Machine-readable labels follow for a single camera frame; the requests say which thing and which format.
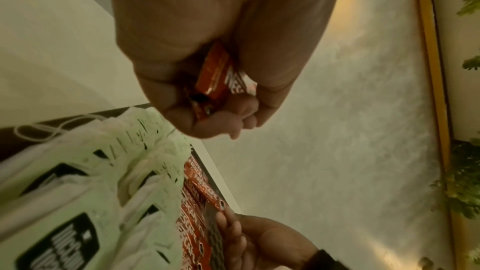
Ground row of red Nescafe sachets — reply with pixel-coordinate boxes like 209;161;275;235
175;155;229;270

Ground brown tray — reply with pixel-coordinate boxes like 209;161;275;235
0;104;235;270

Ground yellow metal bar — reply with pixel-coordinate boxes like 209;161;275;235
411;0;470;270

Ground person's left hand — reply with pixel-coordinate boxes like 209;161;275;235
100;0;348;141

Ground green plant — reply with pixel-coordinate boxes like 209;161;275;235
428;0;480;270

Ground black right wristband with markers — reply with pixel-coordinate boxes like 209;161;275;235
302;249;351;270

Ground person's right hand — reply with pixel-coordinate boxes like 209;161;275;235
215;206;324;270

